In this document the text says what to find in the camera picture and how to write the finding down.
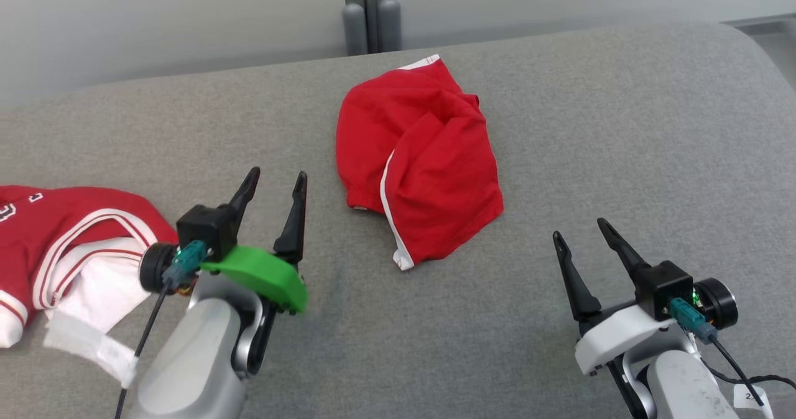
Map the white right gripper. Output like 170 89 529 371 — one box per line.
552 218 677 377

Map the grey fabric sofa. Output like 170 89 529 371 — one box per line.
0 21 796 419

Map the grey cylindrical bumper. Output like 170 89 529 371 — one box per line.
343 2 369 57
377 0 402 53

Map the black left cable teal plug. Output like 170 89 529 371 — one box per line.
114 240 208 419

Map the red shorts white trim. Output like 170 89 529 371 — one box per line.
336 54 505 272

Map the black cable teal plug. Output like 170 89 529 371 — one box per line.
670 298 796 407
114 240 208 419

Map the red and white jersey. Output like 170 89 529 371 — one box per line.
0 185 180 390

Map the black right cable teal plug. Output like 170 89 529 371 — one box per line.
670 298 796 407

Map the white cable label tag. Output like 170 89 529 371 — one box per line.
733 385 775 419

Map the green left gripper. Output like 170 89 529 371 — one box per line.
200 166 310 315

